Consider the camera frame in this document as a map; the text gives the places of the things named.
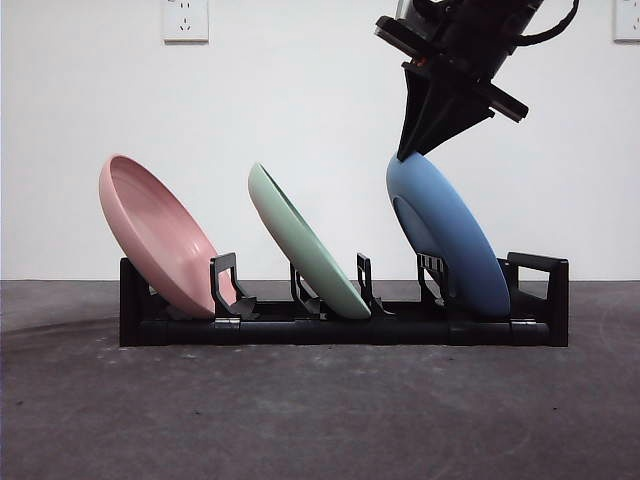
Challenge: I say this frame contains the blue plate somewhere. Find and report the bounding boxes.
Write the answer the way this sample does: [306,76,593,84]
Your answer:
[385,152,510,319]

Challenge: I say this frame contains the green plate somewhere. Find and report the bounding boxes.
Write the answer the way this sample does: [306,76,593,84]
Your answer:
[247,161,372,321]

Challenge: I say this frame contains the pink plate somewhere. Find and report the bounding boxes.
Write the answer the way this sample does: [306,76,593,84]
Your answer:
[97,154,237,320]

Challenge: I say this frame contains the black dish rack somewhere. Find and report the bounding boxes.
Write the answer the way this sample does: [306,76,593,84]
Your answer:
[118,251,570,348]

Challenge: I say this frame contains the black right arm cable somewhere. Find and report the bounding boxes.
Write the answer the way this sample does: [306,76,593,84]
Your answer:
[517,0,581,49]

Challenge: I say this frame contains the white wall socket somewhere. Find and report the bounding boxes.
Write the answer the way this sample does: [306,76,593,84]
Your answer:
[162,0,210,44]
[613,0,640,44]

